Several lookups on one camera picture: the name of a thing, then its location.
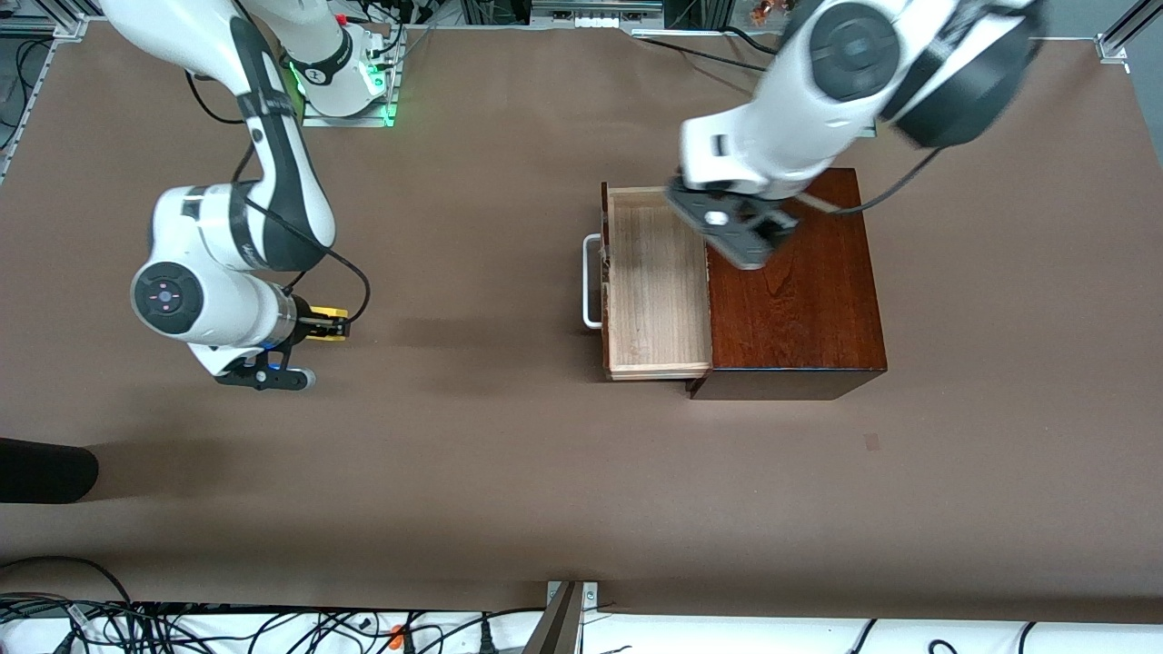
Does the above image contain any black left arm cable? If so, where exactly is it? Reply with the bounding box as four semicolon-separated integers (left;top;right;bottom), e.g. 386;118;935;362
798;145;946;217

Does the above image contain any dark brown wooden cabinet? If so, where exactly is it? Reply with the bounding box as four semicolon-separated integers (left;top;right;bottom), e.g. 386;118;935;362
686;166;889;401

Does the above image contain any black ribbed cylinder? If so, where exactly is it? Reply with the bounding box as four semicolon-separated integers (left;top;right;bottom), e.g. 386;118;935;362
0;438;99;504

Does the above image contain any aluminium frame profile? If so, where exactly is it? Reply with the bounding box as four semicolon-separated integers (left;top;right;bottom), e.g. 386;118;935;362
0;41;57;187
1104;0;1163;57
0;0;92;42

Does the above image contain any wooden drawer with white handle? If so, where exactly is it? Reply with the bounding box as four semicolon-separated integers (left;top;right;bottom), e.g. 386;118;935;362
581;180;712;382

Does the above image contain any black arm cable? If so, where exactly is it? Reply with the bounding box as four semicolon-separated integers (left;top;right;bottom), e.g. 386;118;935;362
798;145;946;217
184;71;372;330

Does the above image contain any aluminium table edge bracket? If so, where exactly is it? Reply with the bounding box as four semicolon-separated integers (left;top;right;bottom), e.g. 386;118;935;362
522;581;599;654

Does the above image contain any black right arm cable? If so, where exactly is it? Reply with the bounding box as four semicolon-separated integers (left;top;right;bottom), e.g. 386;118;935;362
184;71;372;330

